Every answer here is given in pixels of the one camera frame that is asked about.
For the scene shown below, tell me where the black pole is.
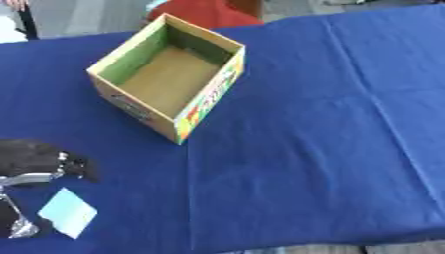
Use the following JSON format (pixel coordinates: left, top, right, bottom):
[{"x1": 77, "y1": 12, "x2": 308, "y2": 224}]
[{"x1": 14, "y1": 4, "x2": 42, "y2": 42}]

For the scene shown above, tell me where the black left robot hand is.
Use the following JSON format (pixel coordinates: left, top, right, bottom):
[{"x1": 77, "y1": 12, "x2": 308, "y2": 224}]
[{"x1": 0, "y1": 138, "x2": 101, "y2": 240}]

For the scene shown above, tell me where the cardboard box with green inside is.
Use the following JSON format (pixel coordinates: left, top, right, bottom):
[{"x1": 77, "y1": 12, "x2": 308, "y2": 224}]
[{"x1": 84, "y1": 12, "x2": 247, "y2": 146}]

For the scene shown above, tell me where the light blue flat card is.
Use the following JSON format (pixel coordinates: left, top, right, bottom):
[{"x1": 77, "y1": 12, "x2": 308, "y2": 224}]
[{"x1": 36, "y1": 187, "x2": 99, "y2": 240}]

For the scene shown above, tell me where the person's hand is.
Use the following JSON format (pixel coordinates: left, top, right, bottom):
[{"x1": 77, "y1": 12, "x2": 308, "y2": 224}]
[{"x1": 1, "y1": 0, "x2": 30, "y2": 13}]

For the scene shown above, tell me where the person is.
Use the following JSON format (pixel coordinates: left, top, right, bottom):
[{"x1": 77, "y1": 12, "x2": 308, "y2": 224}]
[{"x1": 142, "y1": 0, "x2": 266, "y2": 30}]

